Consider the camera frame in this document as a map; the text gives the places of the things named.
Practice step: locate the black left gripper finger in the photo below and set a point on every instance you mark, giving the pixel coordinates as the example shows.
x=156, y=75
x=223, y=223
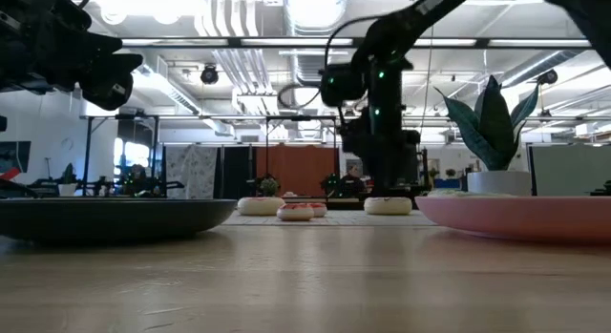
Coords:
x=119, y=63
x=110, y=92

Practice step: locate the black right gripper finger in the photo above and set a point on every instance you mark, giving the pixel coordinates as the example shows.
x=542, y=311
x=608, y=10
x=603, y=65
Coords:
x=377, y=175
x=406, y=175

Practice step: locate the plain cream donut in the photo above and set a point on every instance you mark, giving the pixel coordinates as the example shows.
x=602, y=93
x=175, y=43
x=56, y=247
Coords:
x=387, y=206

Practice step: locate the red sprinkled donut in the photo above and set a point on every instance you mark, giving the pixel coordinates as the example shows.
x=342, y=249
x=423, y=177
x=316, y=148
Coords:
x=321, y=210

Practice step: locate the orange dark-striped donut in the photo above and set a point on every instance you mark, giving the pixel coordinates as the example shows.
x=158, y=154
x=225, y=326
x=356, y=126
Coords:
x=295, y=213

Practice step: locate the pink white-striped donut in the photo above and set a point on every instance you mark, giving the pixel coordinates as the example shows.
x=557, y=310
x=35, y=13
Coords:
x=260, y=206

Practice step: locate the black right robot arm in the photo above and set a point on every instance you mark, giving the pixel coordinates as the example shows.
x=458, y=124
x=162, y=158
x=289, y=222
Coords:
x=396, y=30

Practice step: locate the person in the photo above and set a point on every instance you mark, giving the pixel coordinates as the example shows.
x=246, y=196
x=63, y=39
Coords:
x=138, y=180
x=352, y=182

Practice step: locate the blue box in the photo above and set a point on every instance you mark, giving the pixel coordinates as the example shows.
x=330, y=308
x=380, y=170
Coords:
x=448, y=183

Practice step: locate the orange curtain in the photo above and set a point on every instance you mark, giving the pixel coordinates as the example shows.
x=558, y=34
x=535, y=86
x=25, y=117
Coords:
x=296, y=168

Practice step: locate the black ceiling spotlight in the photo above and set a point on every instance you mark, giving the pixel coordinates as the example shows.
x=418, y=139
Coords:
x=547, y=77
x=209, y=75

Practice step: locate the white plant pot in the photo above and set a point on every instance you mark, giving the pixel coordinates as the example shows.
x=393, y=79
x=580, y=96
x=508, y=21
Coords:
x=499, y=182

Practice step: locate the green snake plant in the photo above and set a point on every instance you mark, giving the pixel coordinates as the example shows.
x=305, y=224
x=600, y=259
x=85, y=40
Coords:
x=494, y=128

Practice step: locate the small potted plant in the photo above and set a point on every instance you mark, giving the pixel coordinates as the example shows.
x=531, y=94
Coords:
x=268, y=186

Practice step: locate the white patterned cloth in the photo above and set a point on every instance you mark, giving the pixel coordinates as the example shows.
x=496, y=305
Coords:
x=191, y=171

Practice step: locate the pink round plate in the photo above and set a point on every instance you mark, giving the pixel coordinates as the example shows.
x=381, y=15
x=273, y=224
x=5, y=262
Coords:
x=520, y=217

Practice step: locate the black round plate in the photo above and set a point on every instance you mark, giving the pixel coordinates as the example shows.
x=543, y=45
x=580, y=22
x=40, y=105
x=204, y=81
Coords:
x=110, y=218

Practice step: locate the grey partition panel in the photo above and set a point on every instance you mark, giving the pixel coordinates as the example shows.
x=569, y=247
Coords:
x=573, y=168

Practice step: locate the black metal frame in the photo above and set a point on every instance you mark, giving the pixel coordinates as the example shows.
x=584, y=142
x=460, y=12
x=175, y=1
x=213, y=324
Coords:
x=87, y=151

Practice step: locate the dark wall screen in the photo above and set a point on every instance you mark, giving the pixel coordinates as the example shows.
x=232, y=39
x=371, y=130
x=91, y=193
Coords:
x=14, y=156

